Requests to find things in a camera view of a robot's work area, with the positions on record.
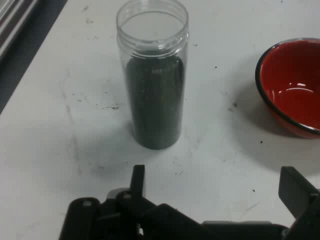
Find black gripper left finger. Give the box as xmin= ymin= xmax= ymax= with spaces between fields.
xmin=58 ymin=164 xmax=161 ymax=240

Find clear plastic jar black seeds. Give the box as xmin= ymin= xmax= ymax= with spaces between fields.
xmin=115 ymin=0 xmax=190 ymax=150

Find long aluminium frame rail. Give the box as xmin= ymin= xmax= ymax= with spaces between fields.
xmin=0 ymin=0 xmax=41 ymax=60

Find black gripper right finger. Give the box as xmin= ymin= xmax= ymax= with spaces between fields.
xmin=278 ymin=166 xmax=320 ymax=240

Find red bowl black rim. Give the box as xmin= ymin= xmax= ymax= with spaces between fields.
xmin=254 ymin=37 xmax=320 ymax=140

